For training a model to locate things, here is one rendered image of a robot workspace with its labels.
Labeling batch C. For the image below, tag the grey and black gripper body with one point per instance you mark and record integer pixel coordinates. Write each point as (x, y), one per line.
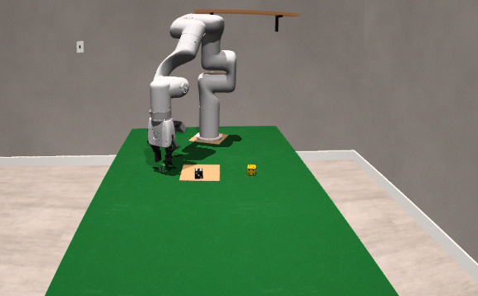
(160, 132)

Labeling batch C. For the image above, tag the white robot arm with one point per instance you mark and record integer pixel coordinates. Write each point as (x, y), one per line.
(190, 30)

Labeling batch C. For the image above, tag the yellow die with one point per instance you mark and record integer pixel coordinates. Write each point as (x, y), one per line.
(251, 170)

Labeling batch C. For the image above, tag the black die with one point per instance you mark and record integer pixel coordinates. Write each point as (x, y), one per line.
(198, 173)

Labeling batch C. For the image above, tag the green die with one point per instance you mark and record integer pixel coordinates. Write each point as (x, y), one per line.
(163, 168)

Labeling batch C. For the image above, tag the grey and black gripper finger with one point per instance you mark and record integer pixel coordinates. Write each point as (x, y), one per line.
(157, 152)
(169, 151)

